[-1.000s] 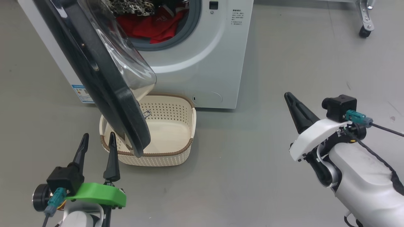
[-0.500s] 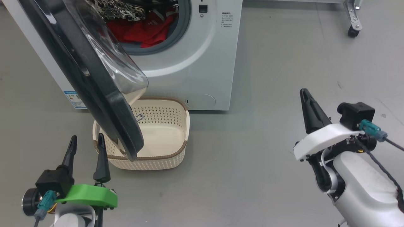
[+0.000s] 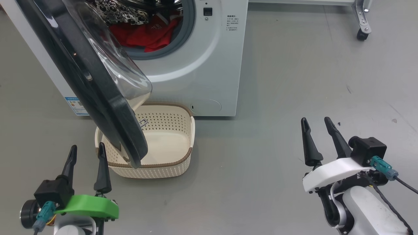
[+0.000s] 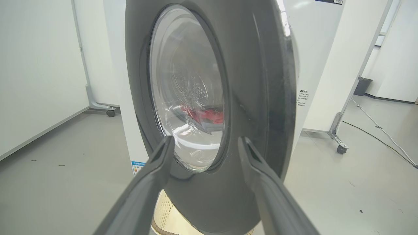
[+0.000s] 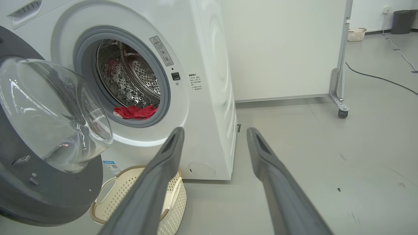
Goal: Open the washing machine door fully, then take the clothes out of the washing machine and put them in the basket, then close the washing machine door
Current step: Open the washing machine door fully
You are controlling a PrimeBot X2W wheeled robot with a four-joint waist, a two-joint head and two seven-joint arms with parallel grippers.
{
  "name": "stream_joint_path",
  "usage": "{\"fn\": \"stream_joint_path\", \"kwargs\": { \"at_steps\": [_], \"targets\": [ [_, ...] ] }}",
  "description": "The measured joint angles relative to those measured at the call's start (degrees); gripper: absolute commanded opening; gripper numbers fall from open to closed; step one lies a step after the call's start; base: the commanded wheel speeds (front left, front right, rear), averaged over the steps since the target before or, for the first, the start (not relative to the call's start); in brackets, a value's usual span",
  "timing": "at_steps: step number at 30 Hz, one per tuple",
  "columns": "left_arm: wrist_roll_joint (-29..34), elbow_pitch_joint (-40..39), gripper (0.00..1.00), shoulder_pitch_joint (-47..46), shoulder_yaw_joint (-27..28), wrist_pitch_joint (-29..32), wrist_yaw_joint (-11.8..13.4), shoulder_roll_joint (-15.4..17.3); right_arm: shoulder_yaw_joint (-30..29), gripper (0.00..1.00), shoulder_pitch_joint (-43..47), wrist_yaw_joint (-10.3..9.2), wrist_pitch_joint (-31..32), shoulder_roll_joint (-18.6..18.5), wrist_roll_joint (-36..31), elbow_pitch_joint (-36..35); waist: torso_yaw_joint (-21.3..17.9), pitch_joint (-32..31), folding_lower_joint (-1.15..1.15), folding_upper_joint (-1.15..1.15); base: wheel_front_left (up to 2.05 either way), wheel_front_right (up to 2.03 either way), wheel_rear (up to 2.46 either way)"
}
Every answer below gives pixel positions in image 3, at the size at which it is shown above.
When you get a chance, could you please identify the white partition panel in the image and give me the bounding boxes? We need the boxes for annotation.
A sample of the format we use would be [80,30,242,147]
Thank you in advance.
[248,0,358,6]

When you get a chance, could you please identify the red and white garment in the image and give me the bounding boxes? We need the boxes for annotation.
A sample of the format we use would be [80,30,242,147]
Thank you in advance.
[109,15,182,53]

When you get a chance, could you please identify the dark washing machine door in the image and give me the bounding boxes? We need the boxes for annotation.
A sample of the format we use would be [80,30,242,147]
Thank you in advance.
[15,0,153,169]

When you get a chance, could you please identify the left teal connector cable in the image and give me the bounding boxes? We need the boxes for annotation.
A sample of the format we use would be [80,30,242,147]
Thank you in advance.
[32,201,56,235]

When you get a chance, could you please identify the beige perforated laundry basket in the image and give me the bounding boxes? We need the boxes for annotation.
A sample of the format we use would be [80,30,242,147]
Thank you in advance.
[95,103,196,179]

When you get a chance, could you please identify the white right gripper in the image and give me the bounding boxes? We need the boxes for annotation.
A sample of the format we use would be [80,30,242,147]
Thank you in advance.
[301,117,389,193]

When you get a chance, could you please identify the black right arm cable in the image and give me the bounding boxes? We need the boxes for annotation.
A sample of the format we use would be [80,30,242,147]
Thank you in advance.
[367,178,414,235]

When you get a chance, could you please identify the teal connector cable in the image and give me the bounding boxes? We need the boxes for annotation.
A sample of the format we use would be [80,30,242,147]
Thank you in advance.
[32,201,56,235]
[370,156,418,194]

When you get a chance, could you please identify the right teal connector cable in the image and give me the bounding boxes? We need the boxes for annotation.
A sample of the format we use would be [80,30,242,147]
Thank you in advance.
[370,156,418,194]

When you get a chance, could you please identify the white front-load washing machine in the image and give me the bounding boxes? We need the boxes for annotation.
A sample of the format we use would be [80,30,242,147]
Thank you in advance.
[0,0,249,117]

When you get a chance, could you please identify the blue energy label sticker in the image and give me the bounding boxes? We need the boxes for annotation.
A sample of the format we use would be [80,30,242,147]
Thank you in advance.
[64,97,89,116]

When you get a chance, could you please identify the silver metal partition leg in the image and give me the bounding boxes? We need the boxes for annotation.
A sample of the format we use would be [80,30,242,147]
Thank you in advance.
[352,0,373,35]

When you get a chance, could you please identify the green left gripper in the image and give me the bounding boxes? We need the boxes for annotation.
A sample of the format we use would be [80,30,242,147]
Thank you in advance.
[54,142,119,235]

